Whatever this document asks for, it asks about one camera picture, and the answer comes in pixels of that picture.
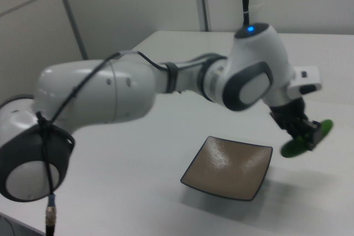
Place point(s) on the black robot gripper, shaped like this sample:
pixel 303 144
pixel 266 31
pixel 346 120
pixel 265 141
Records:
pixel 287 115

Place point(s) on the green cucumber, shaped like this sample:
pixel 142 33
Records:
pixel 293 148

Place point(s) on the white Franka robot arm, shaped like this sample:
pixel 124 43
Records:
pixel 127 89

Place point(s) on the square brown ceramic plate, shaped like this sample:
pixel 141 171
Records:
pixel 226 167

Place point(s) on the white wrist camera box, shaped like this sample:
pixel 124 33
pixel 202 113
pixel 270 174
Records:
pixel 305 79

